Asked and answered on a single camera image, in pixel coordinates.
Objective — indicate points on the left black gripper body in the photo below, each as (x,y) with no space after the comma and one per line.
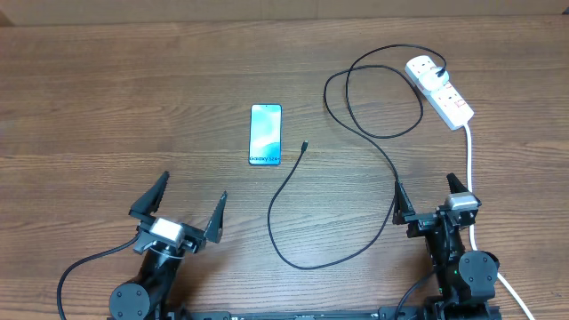
(193,241)

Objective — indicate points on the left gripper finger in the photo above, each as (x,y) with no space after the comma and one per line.
(149,202)
(214,230)

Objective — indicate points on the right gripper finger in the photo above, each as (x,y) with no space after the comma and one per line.
(403,207)
(455,184)

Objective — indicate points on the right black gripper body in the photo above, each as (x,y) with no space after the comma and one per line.
(420,222)

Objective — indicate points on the Samsung Galaxy smartphone blue screen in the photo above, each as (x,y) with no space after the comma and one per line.
(265,134)

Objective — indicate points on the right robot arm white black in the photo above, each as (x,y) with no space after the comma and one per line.
(466,279)

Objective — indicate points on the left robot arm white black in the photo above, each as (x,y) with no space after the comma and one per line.
(146,296)

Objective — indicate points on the white charger plug adapter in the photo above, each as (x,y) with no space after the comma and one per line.
(433,79)

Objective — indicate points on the white power strip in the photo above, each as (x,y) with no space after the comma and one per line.
(446,101)

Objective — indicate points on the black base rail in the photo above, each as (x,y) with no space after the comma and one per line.
(383,313)

